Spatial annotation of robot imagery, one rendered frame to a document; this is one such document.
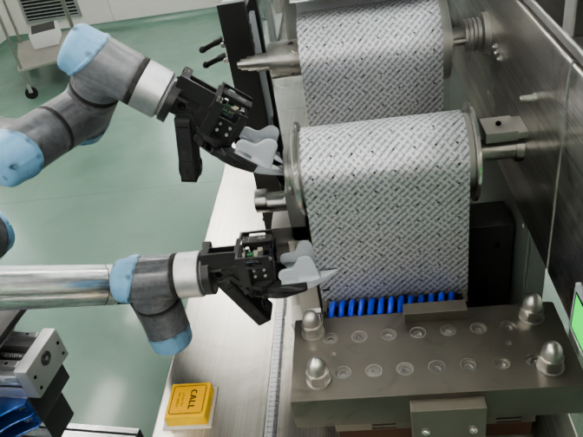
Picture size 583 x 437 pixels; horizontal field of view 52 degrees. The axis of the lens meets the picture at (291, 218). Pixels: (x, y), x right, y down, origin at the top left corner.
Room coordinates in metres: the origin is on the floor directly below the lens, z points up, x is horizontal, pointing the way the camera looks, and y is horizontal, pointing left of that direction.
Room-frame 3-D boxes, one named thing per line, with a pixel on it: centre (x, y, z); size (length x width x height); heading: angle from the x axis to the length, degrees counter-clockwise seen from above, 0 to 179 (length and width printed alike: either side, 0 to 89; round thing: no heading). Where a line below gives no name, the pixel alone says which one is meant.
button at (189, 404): (0.68, 0.23, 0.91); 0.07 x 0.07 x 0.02; 81
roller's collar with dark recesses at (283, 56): (1.05, -0.04, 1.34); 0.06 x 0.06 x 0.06; 81
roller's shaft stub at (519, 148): (0.76, -0.32, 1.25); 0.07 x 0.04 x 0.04; 81
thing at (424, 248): (0.72, -0.14, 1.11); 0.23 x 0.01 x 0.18; 81
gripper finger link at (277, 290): (0.73, 0.04, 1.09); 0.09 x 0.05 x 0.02; 80
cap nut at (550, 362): (0.53, -0.31, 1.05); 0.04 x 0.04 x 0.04
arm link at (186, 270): (0.78, 0.17, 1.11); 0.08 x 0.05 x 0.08; 171
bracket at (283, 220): (0.84, 0.01, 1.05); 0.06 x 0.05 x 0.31; 81
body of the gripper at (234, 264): (0.76, 0.09, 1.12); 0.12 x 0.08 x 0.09; 81
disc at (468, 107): (0.76, -0.28, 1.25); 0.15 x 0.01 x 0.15; 171
